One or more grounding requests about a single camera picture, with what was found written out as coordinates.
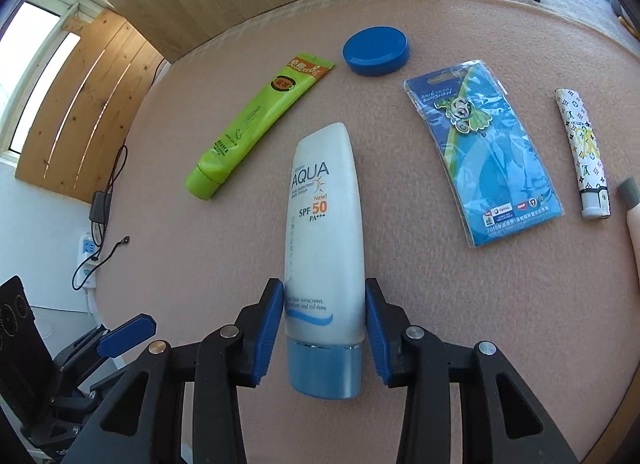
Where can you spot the black power adapter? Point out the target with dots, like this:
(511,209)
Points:
(100,208)

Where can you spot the white patterned lighter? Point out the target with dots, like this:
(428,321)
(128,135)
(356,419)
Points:
(582,153)

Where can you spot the pine wood slat panel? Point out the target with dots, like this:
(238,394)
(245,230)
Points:
(85,108)

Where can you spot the white sunscreen tube blue cap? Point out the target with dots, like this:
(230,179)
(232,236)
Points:
(325,244)

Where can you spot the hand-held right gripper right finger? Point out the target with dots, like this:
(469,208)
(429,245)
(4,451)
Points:
(377,334)

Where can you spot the blue carded pin badge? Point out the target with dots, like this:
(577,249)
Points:
(500,168)

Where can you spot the blue round lid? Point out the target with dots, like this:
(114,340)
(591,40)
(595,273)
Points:
(375,48)

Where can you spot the green cream tube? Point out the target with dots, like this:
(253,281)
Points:
(250,123)

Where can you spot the white power strip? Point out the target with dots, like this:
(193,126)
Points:
(86,249)

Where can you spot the small beige lotion bottle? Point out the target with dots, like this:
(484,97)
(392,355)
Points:
(634,229)

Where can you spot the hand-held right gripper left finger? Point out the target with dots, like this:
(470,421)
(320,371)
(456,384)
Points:
(267,329)

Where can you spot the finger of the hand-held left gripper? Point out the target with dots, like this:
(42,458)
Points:
(75,409)
(127,334)

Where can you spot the black flat panel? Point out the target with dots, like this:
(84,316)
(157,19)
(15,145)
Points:
(20,344)

